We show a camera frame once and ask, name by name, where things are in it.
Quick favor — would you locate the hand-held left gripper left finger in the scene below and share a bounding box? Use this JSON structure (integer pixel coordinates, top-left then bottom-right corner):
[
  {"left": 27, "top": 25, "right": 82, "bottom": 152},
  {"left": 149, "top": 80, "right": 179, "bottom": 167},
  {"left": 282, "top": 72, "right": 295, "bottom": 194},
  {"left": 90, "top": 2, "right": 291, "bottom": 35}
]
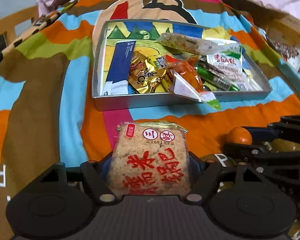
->
[{"left": 39, "top": 152, "right": 118, "bottom": 203}]

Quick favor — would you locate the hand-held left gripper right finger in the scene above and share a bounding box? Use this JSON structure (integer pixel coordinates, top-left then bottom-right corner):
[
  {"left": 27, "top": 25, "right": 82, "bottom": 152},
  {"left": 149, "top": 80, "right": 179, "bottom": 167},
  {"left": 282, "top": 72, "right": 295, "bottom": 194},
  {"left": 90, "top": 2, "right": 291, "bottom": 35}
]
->
[{"left": 186, "top": 154, "right": 262, "bottom": 203}]

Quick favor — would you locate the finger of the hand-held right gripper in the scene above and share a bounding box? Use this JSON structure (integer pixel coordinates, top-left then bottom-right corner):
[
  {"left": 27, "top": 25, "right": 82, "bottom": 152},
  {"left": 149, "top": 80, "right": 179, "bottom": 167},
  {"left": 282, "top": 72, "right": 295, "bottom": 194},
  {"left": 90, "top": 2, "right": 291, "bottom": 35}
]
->
[
  {"left": 222, "top": 142, "right": 300, "bottom": 189},
  {"left": 241, "top": 116, "right": 300, "bottom": 143}
]

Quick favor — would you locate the small mandarin orange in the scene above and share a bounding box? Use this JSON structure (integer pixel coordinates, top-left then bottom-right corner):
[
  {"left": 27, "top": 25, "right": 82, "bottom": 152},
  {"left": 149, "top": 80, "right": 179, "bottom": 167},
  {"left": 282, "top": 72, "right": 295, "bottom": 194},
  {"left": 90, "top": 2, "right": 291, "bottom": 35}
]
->
[{"left": 226, "top": 127, "right": 253, "bottom": 145}]

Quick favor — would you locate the rice cracker packet red print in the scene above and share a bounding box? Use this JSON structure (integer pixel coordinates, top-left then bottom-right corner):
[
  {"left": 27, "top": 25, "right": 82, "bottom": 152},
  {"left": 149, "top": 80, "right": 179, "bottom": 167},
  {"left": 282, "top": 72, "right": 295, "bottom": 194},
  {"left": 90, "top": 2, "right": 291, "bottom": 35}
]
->
[{"left": 106, "top": 121, "right": 194, "bottom": 197}]

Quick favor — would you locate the green striped snack packet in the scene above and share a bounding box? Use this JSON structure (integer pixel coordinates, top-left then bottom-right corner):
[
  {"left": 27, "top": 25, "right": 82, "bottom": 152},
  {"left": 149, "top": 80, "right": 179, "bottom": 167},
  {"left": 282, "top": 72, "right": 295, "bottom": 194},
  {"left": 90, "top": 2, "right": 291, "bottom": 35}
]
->
[{"left": 196, "top": 65, "right": 240, "bottom": 92}]

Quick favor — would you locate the white green snack packet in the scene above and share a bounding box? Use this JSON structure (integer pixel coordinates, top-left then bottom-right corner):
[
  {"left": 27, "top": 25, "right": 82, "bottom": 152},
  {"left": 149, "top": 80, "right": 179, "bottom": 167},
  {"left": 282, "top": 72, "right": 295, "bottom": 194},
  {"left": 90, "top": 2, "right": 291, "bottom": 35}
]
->
[{"left": 206, "top": 44, "right": 249, "bottom": 92}]

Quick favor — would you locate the orange clear snack packet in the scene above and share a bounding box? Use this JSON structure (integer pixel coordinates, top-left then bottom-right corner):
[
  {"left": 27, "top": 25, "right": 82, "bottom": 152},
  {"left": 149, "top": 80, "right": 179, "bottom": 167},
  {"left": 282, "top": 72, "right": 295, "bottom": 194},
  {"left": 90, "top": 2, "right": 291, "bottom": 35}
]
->
[{"left": 164, "top": 54, "right": 222, "bottom": 110}]

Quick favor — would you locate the gold packet with dark character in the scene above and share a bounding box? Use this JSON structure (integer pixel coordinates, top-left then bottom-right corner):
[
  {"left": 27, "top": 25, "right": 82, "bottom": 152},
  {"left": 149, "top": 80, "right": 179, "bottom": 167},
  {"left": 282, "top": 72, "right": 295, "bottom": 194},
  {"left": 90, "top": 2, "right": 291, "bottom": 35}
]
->
[{"left": 129, "top": 64, "right": 174, "bottom": 94}]

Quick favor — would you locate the blue white sachet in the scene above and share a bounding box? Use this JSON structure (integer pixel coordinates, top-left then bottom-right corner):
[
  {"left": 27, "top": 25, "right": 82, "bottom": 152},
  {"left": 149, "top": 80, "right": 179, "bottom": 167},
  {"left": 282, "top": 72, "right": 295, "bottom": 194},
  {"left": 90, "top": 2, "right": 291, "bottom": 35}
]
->
[{"left": 102, "top": 40, "right": 138, "bottom": 96}]

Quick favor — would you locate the long clear pastry packet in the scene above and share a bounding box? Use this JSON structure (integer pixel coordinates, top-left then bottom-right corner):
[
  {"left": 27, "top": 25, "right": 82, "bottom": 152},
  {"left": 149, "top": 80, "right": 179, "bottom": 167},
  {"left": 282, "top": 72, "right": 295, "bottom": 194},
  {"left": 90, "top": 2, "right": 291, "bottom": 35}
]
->
[{"left": 157, "top": 32, "right": 222, "bottom": 55}]

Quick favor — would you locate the metal tray with cartoon lining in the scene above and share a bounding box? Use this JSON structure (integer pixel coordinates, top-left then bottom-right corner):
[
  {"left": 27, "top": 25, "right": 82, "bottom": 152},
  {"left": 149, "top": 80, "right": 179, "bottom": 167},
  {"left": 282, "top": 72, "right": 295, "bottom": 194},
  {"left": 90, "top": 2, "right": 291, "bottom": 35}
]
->
[{"left": 91, "top": 19, "right": 273, "bottom": 112}]

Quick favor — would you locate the small gold snack packet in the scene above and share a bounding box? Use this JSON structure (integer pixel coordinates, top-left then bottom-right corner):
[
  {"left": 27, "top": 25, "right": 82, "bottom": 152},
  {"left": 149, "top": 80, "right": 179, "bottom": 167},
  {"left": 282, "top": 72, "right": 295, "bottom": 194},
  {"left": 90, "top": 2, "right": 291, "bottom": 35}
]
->
[{"left": 130, "top": 51, "right": 148, "bottom": 68}]

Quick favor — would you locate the floral quilt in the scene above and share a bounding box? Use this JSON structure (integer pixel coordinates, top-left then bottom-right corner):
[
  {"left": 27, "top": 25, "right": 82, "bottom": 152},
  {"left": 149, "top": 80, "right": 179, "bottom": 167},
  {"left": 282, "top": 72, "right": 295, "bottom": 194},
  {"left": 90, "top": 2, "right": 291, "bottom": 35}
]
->
[{"left": 265, "top": 34, "right": 300, "bottom": 98}]

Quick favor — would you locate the colourful printed blanket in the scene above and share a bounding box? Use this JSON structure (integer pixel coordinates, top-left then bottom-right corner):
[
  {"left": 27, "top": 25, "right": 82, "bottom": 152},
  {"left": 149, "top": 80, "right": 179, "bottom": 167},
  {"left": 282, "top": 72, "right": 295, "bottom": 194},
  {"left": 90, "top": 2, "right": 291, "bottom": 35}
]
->
[{"left": 0, "top": 0, "right": 300, "bottom": 240}]

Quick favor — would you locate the wooden bed board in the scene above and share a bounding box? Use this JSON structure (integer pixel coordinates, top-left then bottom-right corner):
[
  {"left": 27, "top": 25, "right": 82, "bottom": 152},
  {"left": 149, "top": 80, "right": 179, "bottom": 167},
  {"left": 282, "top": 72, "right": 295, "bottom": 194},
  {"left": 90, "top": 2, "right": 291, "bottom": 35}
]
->
[{"left": 267, "top": 12, "right": 300, "bottom": 43}]

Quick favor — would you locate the wooden bed rail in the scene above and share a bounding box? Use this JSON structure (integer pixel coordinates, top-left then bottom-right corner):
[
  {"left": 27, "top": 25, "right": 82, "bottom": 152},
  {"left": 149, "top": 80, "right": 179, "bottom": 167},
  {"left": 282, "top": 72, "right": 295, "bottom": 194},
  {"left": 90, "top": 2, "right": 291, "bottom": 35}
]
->
[{"left": 0, "top": 5, "right": 39, "bottom": 45}]

